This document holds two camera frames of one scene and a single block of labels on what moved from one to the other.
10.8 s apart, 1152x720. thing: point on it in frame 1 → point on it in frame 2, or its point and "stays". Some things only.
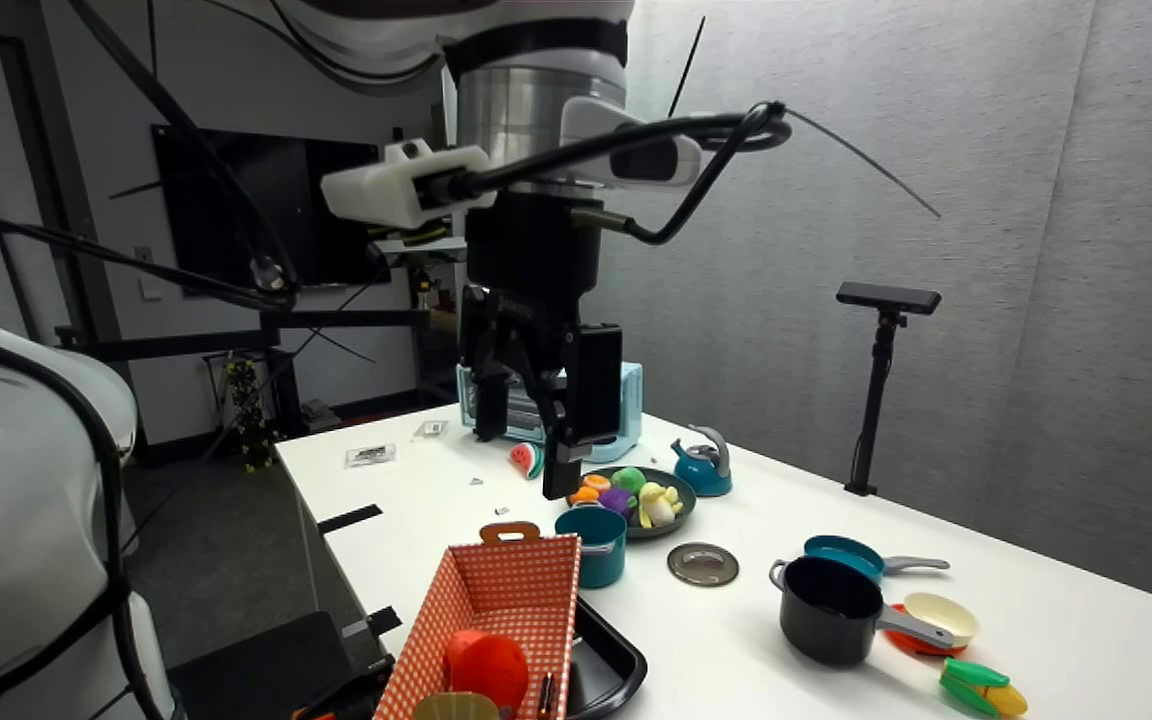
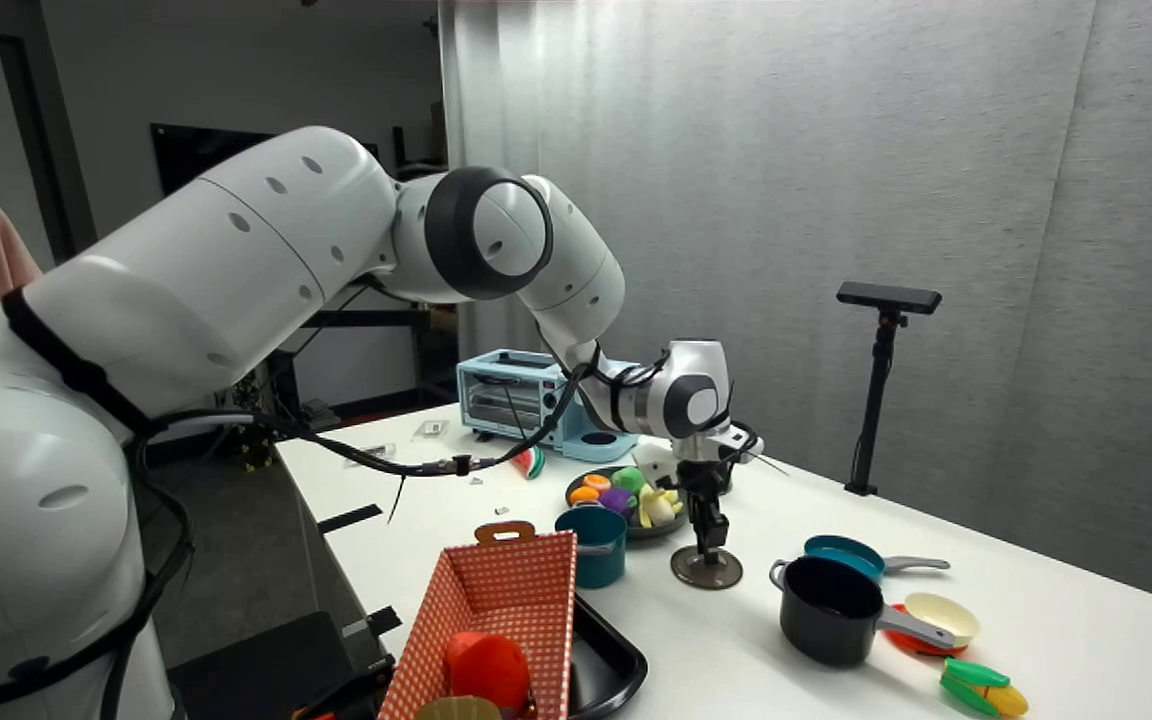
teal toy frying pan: (878, 560) stays
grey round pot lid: (700, 560) stays
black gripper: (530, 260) → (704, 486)
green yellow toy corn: (987, 690) stays
